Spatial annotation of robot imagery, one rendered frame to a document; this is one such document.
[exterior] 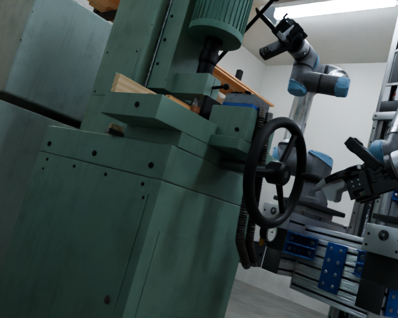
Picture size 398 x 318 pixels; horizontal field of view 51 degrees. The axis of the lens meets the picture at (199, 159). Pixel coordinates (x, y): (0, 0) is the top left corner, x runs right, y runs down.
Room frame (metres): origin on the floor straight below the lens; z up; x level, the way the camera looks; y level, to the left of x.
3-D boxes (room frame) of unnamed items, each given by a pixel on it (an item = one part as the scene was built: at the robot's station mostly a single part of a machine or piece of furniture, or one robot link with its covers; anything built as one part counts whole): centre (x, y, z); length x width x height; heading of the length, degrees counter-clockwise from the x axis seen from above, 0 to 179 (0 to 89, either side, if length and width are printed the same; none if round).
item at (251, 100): (1.17, -0.10, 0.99); 0.13 x 0.11 x 0.06; 140
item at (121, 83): (1.30, 0.07, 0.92); 0.60 x 0.02 x 0.05; 140
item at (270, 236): (1.35, -0.27, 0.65); 0.06 x 0.04 x 0.08; 140
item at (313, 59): (1.55, -0.29, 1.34); 0.11 x 0.08 x 0.09; 140
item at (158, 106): (1.22, -0.03, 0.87); 0.61 x 0.30 x 0.06; 140
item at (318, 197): (1.83, -0.52, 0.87); 0.15 x 0.15 x 0.10
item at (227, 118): (1.16, -0.09, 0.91); 0.15 x 0.14 x 0.09; 140
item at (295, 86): (1.54, -0.30, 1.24); 0.11 x 0.08 x 0.11; 72
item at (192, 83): (1.30, 0.07, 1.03); 0.14 x 0.07 x 0.09; 50
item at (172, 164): (1.37, 0.15, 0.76); 0.57 x 0.45 x 0.09; 50
